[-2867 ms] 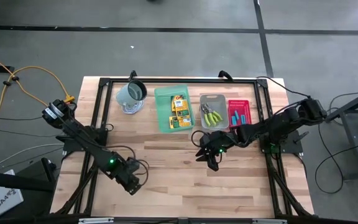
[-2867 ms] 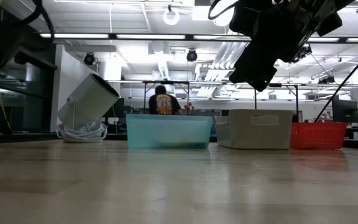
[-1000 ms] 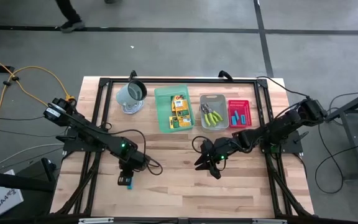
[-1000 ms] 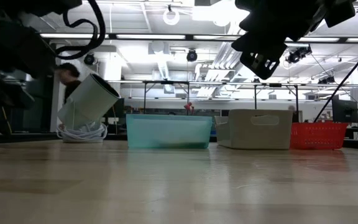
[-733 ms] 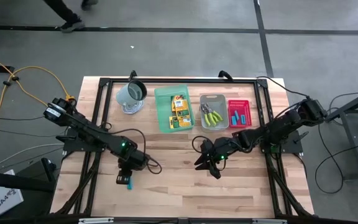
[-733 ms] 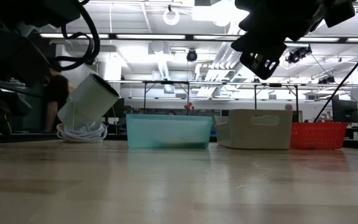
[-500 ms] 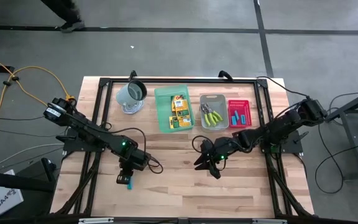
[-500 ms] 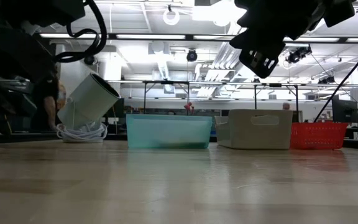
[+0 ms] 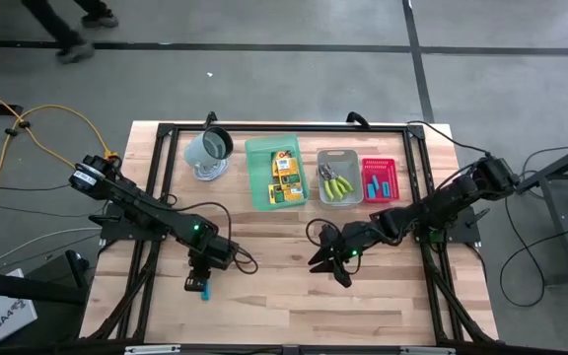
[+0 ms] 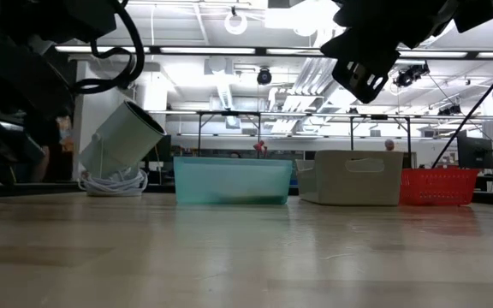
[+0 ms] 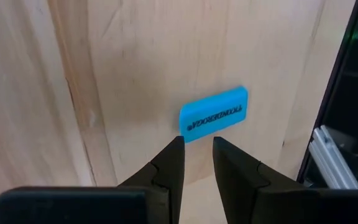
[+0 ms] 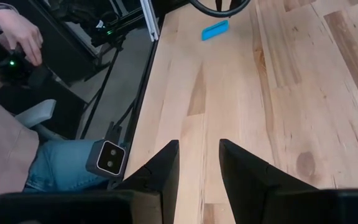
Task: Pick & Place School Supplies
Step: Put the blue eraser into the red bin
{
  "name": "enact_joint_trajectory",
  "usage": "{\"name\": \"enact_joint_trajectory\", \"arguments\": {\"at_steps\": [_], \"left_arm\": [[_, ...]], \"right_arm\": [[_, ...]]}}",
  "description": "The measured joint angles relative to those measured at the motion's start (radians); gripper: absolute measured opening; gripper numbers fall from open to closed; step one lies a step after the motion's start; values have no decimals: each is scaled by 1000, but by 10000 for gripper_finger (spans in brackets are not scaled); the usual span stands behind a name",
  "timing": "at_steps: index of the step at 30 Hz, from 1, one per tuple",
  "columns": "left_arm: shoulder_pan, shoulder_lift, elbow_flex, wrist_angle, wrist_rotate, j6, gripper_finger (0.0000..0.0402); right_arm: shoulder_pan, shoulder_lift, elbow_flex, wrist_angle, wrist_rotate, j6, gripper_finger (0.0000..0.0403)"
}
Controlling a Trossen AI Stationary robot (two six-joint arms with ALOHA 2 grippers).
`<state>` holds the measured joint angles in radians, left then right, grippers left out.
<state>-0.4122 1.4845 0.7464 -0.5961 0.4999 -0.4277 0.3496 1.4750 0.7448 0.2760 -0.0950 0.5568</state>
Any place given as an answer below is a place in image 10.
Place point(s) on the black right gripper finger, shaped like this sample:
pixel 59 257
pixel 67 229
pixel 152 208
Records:
pixel 477 15
pixel 362 79

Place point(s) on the green translucent plastic bin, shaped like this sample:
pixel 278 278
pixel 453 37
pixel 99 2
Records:
pixel 229 179

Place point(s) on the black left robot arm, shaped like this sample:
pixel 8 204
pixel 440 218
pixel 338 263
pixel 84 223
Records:
pixel 37 17

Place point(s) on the black hanging equipment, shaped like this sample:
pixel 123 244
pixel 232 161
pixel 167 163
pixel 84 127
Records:
pixel 409 77

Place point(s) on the grey plastic bin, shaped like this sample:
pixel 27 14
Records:
pixel 349 184

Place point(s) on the grey metal mug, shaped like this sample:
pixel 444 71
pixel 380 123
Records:
pixel 118 137

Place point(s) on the small red object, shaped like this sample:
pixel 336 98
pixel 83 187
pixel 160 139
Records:
pixel 258 147

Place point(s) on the red plastic mesh basket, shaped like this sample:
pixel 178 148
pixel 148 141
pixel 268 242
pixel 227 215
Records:
pixel 439 186

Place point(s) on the black computer monitor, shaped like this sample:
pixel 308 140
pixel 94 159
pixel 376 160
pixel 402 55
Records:
pixel 475 152

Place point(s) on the black overhead camera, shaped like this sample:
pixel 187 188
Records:
pixel 264 77

